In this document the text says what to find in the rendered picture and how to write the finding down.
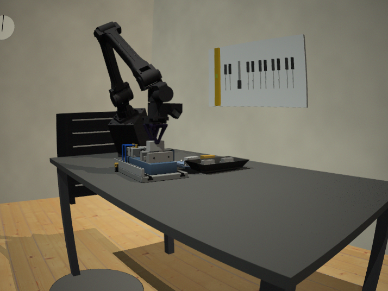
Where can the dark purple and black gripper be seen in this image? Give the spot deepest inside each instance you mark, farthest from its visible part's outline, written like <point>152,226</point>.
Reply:
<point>153,114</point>

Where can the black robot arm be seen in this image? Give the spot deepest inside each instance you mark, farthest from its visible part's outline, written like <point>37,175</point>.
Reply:
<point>146,75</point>

